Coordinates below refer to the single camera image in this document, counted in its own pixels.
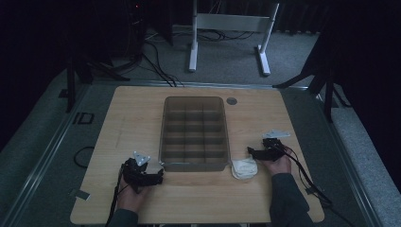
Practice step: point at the person's left hand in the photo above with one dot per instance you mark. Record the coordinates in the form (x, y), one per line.
(129, 198)

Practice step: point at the white metal desk frame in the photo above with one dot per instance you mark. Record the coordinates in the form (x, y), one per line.
(231, 22)

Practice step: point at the round grey table grommet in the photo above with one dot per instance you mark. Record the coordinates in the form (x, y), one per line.
(231, 101)

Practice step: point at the grey tape piece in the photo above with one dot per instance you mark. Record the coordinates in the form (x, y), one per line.
(311, 190)
(81, 194)

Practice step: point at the clear brown divided storage box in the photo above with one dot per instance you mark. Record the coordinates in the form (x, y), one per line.
(194, 135)

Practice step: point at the aluminium frame rail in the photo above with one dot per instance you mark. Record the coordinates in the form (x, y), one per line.
(195, 84)
(44, 151)
(350, 164)

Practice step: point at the black metal stand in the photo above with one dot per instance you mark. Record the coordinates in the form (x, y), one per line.
(71, 85)
(327, 94)

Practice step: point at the person's right hand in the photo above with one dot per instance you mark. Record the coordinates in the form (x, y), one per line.
(280, 167)

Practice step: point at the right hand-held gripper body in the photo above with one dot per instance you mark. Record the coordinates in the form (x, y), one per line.
(274, 148)

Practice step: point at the dark computer tower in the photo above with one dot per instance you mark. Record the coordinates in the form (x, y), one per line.
(135, 28)

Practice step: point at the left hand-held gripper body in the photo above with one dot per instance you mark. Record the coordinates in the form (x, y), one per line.
(134, 171)

